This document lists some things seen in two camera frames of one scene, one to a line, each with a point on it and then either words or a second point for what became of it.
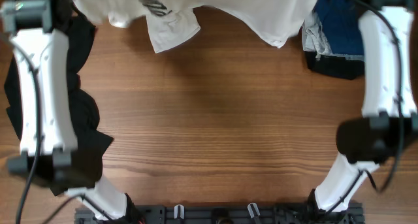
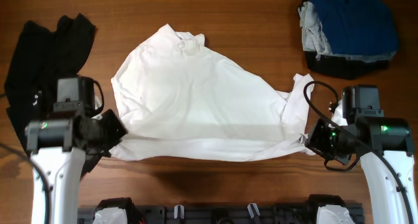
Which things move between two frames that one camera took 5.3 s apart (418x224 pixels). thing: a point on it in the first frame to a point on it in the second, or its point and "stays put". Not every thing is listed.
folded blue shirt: x=339 y=17 stays put
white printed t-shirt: x=271 y=14 to x=179 y=100
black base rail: x=226 y=215 stays put
